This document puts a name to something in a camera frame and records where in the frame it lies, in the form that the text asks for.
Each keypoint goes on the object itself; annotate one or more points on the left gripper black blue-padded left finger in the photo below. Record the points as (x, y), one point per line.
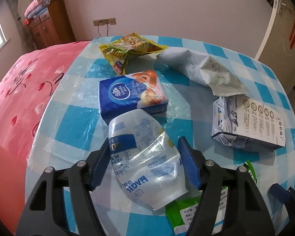
(45, 212)

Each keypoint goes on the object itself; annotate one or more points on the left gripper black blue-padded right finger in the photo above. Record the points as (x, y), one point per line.
(246, 212)

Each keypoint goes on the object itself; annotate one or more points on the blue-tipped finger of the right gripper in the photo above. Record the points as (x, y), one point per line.
(279, 193)

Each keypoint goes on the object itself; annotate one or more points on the green white snack wrapper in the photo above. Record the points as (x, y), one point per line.
(181, 212)

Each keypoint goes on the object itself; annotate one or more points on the clear crushed plastic bottle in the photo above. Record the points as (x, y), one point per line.
(144, 159)

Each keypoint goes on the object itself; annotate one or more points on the grey white paper bag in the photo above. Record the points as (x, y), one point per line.
(203, 69)

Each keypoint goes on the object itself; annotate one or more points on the blue Vinda tissue pack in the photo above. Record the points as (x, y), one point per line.
(121, 94)

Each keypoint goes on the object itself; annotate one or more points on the white blue milk carton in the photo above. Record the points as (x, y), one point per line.
(243, 123)

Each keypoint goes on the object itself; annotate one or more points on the pink heart bed cover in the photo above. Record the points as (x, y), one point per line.
(24, 94)

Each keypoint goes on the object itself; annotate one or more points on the yellow snack wrapper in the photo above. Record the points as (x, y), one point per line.
(118, 52)

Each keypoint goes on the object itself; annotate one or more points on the brown wooden cabinet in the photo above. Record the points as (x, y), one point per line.
(52, 27)

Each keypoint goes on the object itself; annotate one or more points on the folded blankets stack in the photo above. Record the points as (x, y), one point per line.
(35, 7)

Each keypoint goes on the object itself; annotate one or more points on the beige door with handle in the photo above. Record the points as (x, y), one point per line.
(274, 50)

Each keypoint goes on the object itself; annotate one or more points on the wall power socket strip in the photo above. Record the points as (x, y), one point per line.
(102, 22)

